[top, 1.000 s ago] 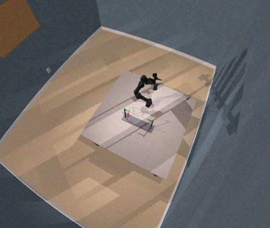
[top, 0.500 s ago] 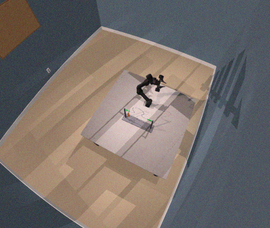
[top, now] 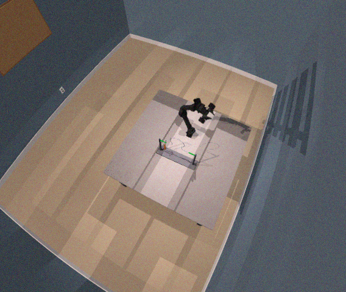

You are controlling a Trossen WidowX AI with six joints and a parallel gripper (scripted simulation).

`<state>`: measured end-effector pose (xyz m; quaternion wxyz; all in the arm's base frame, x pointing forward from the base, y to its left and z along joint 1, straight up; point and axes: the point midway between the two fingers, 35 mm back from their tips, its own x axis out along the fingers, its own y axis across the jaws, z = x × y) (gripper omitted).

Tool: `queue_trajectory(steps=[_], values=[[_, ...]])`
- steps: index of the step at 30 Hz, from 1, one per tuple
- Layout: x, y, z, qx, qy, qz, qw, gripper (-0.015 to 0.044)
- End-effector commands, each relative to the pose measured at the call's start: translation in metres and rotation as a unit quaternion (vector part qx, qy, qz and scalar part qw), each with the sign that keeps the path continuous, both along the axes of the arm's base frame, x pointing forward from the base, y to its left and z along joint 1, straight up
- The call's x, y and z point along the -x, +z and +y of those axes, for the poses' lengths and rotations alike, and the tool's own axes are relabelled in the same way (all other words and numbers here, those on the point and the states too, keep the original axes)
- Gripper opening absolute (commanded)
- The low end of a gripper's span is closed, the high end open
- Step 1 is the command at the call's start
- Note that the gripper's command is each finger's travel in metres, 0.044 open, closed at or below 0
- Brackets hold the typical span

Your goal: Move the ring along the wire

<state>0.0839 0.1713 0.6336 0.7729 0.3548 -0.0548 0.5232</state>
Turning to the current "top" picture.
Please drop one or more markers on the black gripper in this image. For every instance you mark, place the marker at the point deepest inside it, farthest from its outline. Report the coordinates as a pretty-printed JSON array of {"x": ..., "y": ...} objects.
[{"x": 205, "y": 113}]

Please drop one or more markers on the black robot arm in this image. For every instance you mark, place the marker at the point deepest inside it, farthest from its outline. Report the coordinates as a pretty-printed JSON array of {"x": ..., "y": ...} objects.
[{"x": 197, "y": 105}]

